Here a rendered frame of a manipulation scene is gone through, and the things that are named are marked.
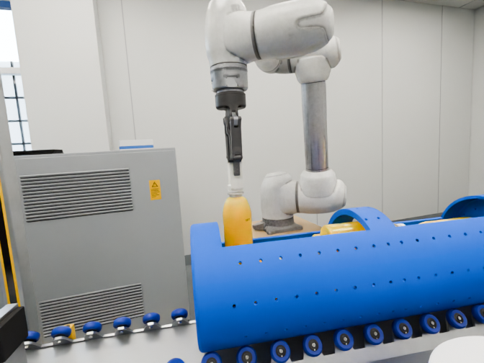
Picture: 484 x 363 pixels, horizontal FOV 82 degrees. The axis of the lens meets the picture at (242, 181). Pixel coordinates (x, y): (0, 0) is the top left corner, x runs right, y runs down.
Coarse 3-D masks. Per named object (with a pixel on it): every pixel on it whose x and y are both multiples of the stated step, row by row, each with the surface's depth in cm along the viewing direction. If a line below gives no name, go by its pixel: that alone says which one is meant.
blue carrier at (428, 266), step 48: (192, 240) 60; (288, 240) 61; (336, 240) 61; (384, 240) 62; (432, 240) 64; (480, 240) 65; (240, 288) 55; (288, 288) 56; (336, 288) 58; (384, 288) 60; (432, 288) 62; (480, 288) 65; (240, 336) 56; (288, 336) 61
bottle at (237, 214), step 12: (228, 192) 72; (240, 192) 70; (228, 204) 69; (240, 204) 69; (228, 216) 69; (240, 216) 68; (228, 228) 69; (240, 228) 69; (228, 240) 70; (240, 240) 69; (252, 240) 71; (240, 264) 70
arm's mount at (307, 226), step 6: (294, 216) 158; (252, 222) 152; (258, 222) 151; (300, 222) 146; (306, 222) 145; (252, 228) 140; (306, 228) 134; (312, 228) 133; (318, 228) 133; (258, 234) 130; (264, 234) 129; (276, 234) 128; (282, 234) 128
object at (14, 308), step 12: (0, 312) 62; (12, 312) 62; (24, 312) 65; (0, 324) 58; (12, 324) 60; (24, 324) 65; (0, 336) 57; (12, 336) 60; (24, 336) 64; (0, 348) 57; (12, 348) 60; (24, 348) 66; (0, 360) 57; (12, 360) 62; (24, 360) 66
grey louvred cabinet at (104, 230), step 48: (48, 192) 184; (96, 192) 193; (144, 192) 202; (48, 240) 187; (96, 240) 196; (144, 240) 206; (0, 288) 181; (48, 288) 189; (96, 288) 199; (144, 288) 209; (48, 336) 192
